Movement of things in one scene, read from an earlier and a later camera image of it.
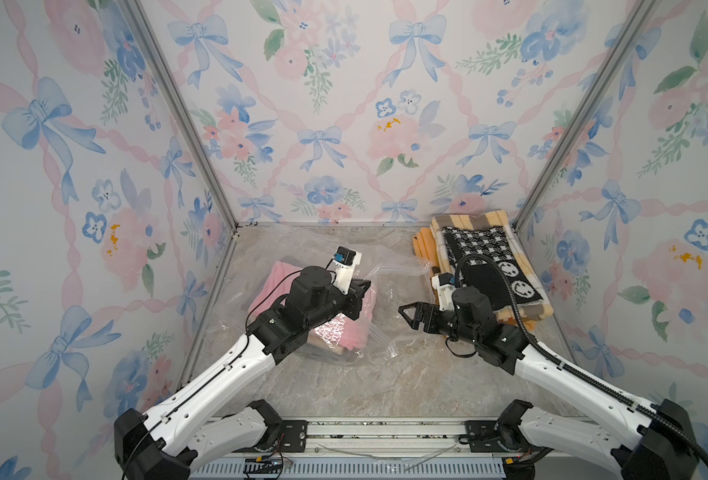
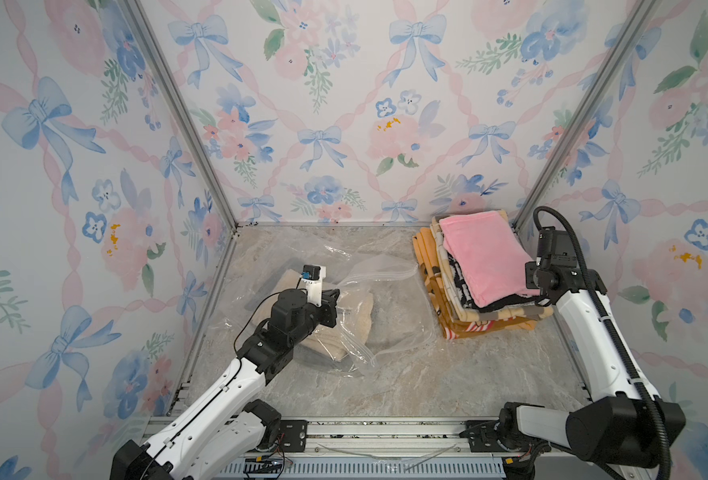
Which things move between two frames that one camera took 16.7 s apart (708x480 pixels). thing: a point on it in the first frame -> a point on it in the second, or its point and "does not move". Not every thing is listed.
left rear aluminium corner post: (143, 22) does not move
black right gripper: (431, 309) -> (530, 268)
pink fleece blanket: (351, 333) -> (489, 256)
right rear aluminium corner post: (583, 112) does not move
